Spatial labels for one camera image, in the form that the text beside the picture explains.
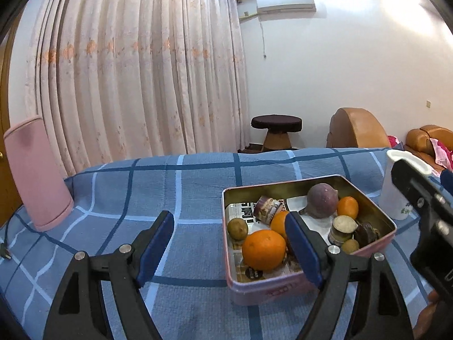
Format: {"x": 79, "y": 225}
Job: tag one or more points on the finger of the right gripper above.
{"x": 446, "y": 179}

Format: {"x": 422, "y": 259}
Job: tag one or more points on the dark brown water chestnut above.
{"x": 366, "y": 234}

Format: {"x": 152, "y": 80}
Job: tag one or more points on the small orange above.
{"x": 348, "y": 206}

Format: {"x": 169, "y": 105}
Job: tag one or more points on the large orange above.
{"x": 264, "y": 250}

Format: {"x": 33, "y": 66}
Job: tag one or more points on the purple round fruit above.
{"x": 322, "y": 201}

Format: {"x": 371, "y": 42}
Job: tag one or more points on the small yellow-green fruit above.
{"x": 237, "y": 228}

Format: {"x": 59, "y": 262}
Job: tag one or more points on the person's hand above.
{"x": 435, "y": 320}

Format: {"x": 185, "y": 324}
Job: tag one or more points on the pink floral cloth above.
{"x": 443, "y": 156}

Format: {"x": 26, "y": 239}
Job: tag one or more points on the white printed paper cup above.
{"x": 392, "y": 201}

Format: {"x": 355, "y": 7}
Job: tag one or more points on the brown leather sofa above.
{"x": 417, "y": 142}

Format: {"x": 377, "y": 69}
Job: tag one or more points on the cut sugarcane piece in tin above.
{"x": 342, "y": 230}

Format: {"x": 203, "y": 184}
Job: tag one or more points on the pink rectangular tin box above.
{"x": 307, "y": 245}

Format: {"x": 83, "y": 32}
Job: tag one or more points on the brown leather armchair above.
{"x": 355, "y": 127}

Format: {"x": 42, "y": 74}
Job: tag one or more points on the blue plaid tablecloth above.
{"x": 188, "y": 297}

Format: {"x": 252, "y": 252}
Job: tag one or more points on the orange in tin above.
{"x": 278, "y": 224}

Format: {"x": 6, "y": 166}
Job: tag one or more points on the pink cylindrical bin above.
{"x": 36, "y": 174}

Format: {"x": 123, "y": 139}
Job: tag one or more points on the printed paper liner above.
{"x": 244, "y": 274}

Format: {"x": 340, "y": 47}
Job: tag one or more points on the dark round stool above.
{"x": 278, "y": 128}

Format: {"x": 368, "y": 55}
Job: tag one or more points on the pink floral curtain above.
{"x": 121, "y": 79}

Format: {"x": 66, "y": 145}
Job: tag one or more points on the white wall air conditioner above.
{"x": 274, "y": 6}

